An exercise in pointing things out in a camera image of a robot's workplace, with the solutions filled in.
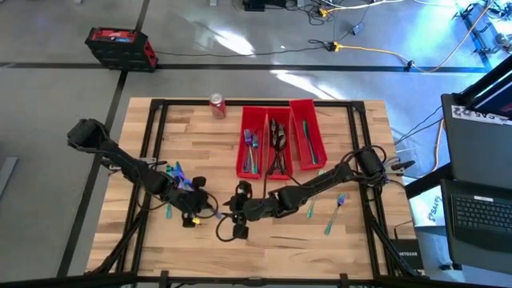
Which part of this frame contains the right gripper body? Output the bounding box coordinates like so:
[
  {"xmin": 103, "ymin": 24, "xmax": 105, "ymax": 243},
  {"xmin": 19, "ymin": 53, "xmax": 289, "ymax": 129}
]
[{"xmin": 229, "ymin": 180, "xmax": 282, "ymax": 241}]

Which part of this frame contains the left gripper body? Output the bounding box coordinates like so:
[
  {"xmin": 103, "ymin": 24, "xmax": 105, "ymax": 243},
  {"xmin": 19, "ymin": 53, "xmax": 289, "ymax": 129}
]
[{"xmin": 171, "ymin": 175, "xmax": 210, "ymax": 229}]

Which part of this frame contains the red plastic bin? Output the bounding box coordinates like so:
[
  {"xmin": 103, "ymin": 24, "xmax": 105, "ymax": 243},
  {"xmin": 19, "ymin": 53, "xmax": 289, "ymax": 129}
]
[
  {"xmin": 235, "ymin": 106, "xmax": 268, "ymax": 180},
  {"xmin": 288, "ymin": 98, "xmax": 328, "ymax": 172},
  {"xmin": 263, "ymin": 106, "xmax": 295, "ymax": 181}
]

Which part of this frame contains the red soda can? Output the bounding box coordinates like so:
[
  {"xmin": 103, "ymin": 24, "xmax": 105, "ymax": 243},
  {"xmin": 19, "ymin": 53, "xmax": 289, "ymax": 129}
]
[{"xmin": 208, "ymin": 92, "xmax": 228, "ymax": 120}]

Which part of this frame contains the white printed carton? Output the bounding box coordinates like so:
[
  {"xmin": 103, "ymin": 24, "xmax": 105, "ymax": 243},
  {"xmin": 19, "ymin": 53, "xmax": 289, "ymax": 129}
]
[{"xmin": 408, "ymin": 194, "xmax": 443, "ymax": 227}]

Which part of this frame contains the black and red toolbox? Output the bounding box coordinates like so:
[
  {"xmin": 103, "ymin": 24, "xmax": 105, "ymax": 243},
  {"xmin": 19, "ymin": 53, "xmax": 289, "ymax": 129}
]
[{"xmin": 83, "ymin": 26, "xmax": 159, "ymax": 74}]

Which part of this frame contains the black laptop with keyboard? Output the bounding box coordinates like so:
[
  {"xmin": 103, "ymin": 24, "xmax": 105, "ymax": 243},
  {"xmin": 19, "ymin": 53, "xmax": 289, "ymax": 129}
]
[{"xmin": 439, "ymin": 178, "xmax": 512, "ymax": 277}]

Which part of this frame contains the grey laptop with sticker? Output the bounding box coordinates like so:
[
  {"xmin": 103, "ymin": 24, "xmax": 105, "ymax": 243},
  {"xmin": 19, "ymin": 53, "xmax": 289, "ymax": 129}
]
[{"xmin": 440, "ymin": 93, "xmax": 512, "ymax": 190}]

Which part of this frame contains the black floor stand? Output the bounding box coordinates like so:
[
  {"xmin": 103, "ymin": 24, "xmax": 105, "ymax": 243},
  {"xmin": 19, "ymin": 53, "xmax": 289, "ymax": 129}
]
[{"xmin": 454, "ymin": 2, "xmax": 497, "ymax": 72}]

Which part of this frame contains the black aluminium table frame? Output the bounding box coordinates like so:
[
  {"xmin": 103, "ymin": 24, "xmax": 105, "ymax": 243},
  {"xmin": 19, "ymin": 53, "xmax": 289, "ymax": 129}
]
[{"xmin": 84, "ymin": 98, "xmax": 426, "ymax": 288}]

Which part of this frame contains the black Netgear network switch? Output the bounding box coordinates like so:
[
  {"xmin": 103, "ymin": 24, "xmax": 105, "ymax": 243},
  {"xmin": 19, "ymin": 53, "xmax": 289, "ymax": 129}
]
[{"xmin": 390, "ymin": 238, "xmax": 425, "ymax": 271}]

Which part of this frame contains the yellow extension cord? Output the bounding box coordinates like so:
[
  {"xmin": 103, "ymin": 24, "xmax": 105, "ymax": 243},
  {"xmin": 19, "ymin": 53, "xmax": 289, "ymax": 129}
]
[{"xmin": 330, "ymin": 0, "xmax": 499, "ymax": 74}]

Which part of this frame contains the white cable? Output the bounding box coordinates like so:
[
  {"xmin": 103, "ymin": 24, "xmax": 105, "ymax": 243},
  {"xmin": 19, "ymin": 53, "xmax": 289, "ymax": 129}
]
[{"xmin": 434, "ymin": 118, "xmax": 446, "ymax": 174}]

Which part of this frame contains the pale yellow floor cable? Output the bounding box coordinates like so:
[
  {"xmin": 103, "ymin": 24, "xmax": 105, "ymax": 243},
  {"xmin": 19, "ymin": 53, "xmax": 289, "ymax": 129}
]
[{"xmin": 318, "ymin": 0, "xmax": 406, "ymax": 18}]

